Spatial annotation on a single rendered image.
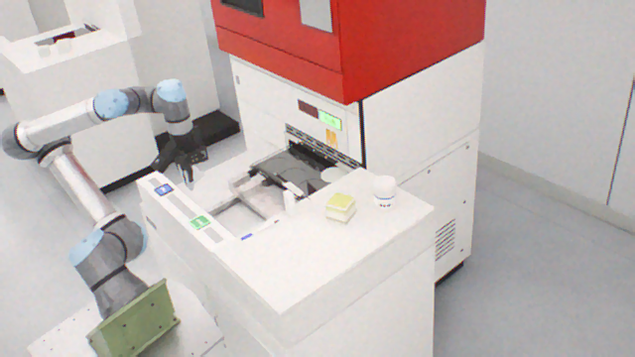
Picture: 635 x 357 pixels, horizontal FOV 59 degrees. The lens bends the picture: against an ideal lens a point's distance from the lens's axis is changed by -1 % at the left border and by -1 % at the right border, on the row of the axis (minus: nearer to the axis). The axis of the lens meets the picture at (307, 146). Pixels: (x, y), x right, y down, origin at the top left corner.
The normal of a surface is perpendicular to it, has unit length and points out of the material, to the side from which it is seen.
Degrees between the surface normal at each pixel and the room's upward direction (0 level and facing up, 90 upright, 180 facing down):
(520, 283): 0
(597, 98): 90
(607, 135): 90
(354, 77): 90
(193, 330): 0
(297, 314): 90
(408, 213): 0
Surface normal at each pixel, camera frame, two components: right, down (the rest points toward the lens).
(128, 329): 0.74, 0.29
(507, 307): -0.10, -0.85
